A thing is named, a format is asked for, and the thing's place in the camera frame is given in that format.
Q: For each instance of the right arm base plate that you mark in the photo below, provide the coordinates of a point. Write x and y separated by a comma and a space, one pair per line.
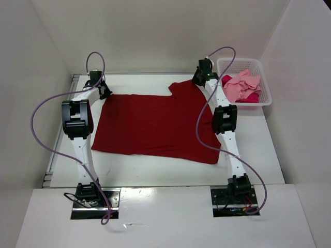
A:
225, 205

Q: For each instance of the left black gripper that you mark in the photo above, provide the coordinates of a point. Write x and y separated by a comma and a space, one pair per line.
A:
108, 92

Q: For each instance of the white plastic basket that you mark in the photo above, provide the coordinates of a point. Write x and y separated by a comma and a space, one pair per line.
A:
244, 82

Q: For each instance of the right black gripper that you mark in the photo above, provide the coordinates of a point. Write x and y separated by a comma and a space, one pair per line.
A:
194, 79

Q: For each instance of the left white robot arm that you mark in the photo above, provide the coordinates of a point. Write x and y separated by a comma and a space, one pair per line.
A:
78, 125

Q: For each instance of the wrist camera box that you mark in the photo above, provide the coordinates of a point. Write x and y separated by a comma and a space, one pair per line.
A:
95, 77
205, 66

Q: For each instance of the light pink t shirt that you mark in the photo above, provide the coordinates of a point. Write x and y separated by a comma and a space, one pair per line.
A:
240, 85

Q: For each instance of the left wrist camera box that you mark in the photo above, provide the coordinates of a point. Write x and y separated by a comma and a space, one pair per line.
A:
95, 77

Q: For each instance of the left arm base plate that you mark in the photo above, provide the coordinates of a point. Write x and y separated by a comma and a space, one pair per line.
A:
95, 209

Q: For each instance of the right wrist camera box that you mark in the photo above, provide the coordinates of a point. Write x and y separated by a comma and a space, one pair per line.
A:
205, 66

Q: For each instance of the magenta t shirt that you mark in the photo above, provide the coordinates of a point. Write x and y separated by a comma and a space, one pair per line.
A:
252, 98

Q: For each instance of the dark red t shirt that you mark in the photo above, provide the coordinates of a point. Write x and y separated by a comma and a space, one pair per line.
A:
174, 126

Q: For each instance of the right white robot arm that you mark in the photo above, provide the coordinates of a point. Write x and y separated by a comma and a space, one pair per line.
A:
224, 122

